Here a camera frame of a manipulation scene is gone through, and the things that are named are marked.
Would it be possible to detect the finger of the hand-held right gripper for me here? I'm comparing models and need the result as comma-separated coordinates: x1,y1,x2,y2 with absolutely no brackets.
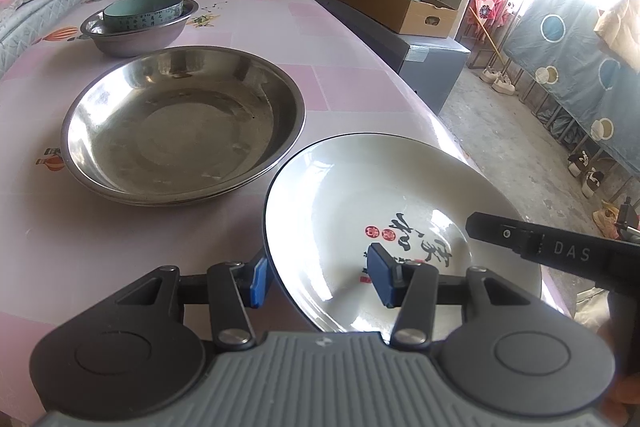
465,212,524,258

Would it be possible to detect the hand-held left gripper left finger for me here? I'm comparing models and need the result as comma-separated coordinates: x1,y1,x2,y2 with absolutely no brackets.
117,258,275,351

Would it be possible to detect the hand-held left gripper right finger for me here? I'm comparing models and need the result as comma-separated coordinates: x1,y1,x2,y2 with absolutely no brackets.
366,243,544,349

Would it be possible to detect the white printed ceramic plate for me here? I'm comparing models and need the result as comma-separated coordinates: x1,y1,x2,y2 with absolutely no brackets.
262,133,543,334

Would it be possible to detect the large steel basin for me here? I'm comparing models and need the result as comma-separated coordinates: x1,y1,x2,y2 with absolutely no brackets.
60,47,307,208

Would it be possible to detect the stainless steel bowl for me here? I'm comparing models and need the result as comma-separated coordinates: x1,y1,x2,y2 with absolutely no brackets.
80,0,199,58

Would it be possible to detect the teal ceramic bowl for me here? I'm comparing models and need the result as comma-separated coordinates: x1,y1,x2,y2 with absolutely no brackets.
102,0,184,32

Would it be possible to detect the yellow shoe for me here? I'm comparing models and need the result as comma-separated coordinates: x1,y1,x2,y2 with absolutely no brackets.
592,202,623,239

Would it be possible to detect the black and white sneaker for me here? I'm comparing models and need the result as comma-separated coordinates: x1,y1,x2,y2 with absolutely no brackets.
567,152,591,178
581,167,606,198

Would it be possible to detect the grey cabinet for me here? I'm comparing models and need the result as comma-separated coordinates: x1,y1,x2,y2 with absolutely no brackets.
307,0,471,115

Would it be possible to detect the pink printed tablecloth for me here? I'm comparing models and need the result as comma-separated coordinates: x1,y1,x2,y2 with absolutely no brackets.
0,0,573,413

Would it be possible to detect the blue cloth with circles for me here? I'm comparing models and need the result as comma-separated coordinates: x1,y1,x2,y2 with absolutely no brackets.
502,0,640,188

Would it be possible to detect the long brown cardboard box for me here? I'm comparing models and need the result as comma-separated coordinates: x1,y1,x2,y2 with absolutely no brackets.
327,0,458,38

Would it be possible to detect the beige hanging cloth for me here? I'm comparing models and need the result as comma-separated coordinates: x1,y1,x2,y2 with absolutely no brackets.
595,0,640,72

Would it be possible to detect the white quilted mattress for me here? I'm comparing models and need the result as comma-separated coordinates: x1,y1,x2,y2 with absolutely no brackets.
0,0,126,78

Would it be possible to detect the wooden broom handle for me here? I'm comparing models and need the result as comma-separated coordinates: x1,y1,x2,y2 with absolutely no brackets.
467,7,507,68

